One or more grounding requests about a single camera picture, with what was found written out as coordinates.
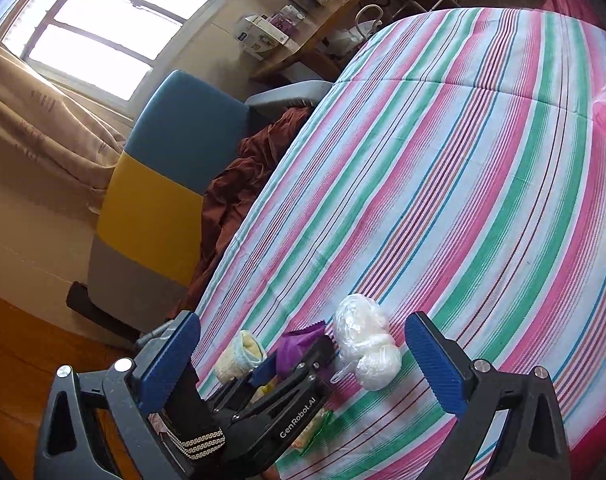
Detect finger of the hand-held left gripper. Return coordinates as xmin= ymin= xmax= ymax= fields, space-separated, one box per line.
xmin=208 ymin=357 xmax=284 ymax=413
xmin=222 ymin=337 xmax=336 ymax=480

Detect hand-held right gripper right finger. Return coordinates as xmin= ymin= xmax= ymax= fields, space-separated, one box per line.
xmin=404 ymin=311 xmax=571 ymax=480

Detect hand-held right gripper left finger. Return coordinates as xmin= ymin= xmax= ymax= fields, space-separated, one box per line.
xmin=33 ymin=310 xmax=204 ymax=480

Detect purple pouch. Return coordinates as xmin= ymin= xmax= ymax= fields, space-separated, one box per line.
xmin=275 ymin=324 xmax=326 ymax=378

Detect black sock striped cuff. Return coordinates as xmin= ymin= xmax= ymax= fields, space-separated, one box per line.
xmin=148 ymin=367 xmax=229 ymax=480

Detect white plastic-wrapped ball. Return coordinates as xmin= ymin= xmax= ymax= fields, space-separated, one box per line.
xmin=333 ymin=294 xmax=401 ymax=392

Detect yellow label cracker packet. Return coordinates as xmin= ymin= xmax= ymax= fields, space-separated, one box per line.
xmin=290 ymin=407 xmax=336 ymax=456

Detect beige rolled sock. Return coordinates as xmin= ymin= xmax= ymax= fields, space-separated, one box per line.
xmin=214 ymin=330 xmax=268 ymax=381

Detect brown cloth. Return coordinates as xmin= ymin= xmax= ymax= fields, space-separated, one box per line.
xmin=165 ymin=107 xmax=314 ymax=321

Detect striped bedsheet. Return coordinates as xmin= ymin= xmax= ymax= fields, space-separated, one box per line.
xmin=183 ymin=7 xmax=606 ymax=480

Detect blue yellow grey armchair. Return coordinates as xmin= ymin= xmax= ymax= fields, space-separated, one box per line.
xmin=66 ymin=70 xmax=334 ymax=348

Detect white carton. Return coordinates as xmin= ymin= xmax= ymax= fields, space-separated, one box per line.
xmin=233 ymin=14 xmax=291 ymax=61

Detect white plastic bag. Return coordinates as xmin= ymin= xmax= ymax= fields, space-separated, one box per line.
xmin=328 ymin=19 xmax=379 ymax=56

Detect purple packet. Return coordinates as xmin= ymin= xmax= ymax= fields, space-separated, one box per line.
xmin=268 ymin=5 xmax=306 ymax=38

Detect window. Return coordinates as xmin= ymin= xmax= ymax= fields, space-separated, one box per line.
xmin=0 ymin=0 xmax=256 ymax=106

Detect wooden desk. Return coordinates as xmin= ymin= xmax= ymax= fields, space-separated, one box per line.
xmin=250 ymin=0 xmax=464 ymax=83

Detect white cable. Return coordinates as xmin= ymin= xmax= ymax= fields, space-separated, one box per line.
xmin=355 ymin=4 xmax=384 ymax=31

